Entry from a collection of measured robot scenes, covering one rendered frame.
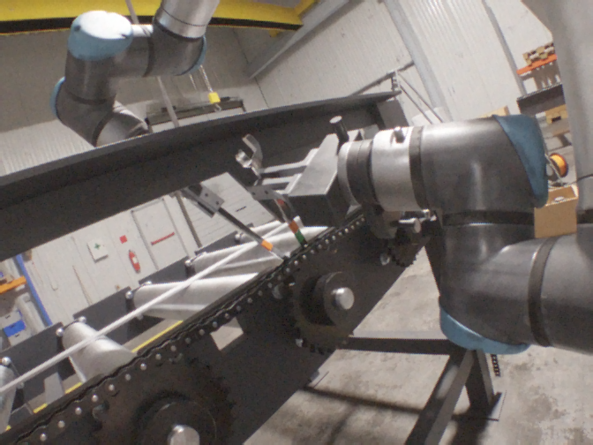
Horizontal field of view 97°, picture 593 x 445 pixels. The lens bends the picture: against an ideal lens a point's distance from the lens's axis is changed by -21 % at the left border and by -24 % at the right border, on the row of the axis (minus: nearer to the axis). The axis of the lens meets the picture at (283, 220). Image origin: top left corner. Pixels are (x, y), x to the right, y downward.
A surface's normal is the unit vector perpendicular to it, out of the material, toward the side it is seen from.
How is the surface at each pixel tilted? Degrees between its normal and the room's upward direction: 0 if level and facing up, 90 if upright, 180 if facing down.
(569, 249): 12
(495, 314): 86
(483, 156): 65
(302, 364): 90
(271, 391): 90
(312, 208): 114
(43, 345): 90
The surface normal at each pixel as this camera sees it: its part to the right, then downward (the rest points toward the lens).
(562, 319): -0.90, 0.25
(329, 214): -0.43, 0.70
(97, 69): 0.34, 0.87
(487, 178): -0.58, -0.08
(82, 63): -0.07, 0.78
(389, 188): -0.52, 0.53
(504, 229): -0.27, -0.07
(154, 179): 0.64, -0.20
